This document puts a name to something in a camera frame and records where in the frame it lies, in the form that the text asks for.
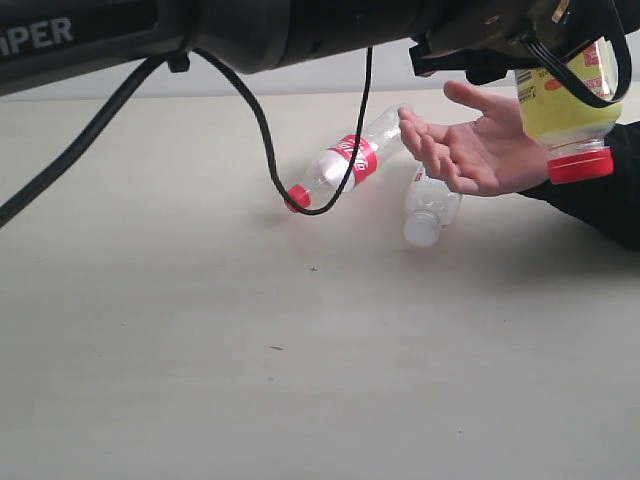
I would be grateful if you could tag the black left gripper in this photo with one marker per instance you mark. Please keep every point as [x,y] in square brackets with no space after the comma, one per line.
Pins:
[485,40]

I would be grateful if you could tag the yellow label bottle red cap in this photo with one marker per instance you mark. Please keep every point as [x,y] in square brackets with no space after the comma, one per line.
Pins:
[573,132]

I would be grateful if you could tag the clear cola bottle red label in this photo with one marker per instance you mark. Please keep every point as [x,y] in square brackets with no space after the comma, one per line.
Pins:
[380,140]

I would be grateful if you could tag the black sleeved forearm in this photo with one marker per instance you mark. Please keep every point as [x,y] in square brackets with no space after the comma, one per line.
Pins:
[610,204]

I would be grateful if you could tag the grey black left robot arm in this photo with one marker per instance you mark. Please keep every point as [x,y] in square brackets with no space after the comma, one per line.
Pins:
[43,42]

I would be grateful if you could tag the white fruit label bottle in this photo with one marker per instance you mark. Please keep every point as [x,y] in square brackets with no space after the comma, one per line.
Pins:
[429,206]

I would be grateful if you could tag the person's open bare hand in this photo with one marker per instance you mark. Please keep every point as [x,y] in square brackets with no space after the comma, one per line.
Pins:
[487,157]

